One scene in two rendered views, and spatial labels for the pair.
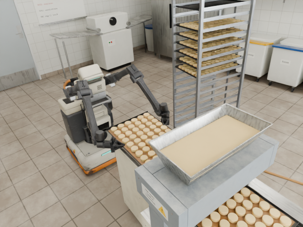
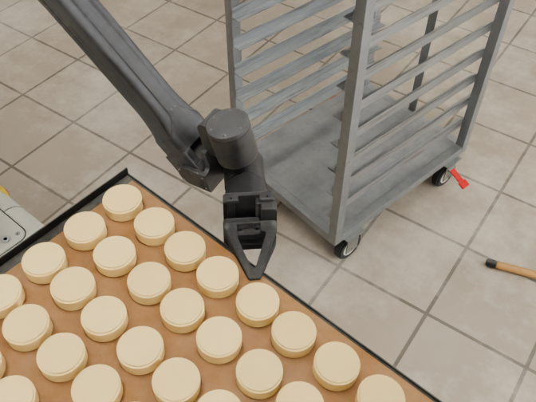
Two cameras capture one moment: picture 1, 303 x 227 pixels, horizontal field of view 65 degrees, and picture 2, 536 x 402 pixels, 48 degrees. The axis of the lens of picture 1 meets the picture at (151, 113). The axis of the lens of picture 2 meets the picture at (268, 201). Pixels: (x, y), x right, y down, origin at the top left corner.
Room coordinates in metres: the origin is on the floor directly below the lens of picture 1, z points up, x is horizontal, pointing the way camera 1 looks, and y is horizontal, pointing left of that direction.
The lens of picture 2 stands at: (1.13, 0.00, 1.55)
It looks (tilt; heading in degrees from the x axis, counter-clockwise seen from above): 48 degrees down; 345
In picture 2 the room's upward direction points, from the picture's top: straight up
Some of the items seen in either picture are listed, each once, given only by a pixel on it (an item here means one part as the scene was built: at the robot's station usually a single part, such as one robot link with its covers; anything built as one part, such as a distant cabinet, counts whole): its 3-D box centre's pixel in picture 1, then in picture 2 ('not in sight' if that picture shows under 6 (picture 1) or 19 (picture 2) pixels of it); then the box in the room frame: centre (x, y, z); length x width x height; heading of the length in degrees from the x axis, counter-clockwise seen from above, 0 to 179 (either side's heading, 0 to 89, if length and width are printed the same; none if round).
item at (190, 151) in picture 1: (211, 143); not in sight; (0.91, -0.29, 1.25); 0.56 x 0.29 x 0.14; 124
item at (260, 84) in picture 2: (195, 106); (315, 55); (2.68, -0.59, 0.42); 0.64 x 0.03 x 0.03; 116
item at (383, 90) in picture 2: (216, 107); (422, 63); (2.33, -0.75, 0.60); 0.64 x 0.03 x 0.03; 116
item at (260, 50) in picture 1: (256, 57); not in sight; (4.47, -2.15, 0.39); 0.64 x 0.54 x 0.77; 130
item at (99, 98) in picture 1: (98, 104); not in sight; (2.13, 0.54, 0.86); 0.28 x 0.16 x 0.22; 125
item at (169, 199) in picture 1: (208, 178); not in sight; (0.91, -0.29, 1.01); 0.72 x 0.33 x 0.34; 124
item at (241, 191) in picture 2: (165, 117); (247, 206); (1.66, -0.11, 0.95); 0.07 x 0.07 x 0.10; 80
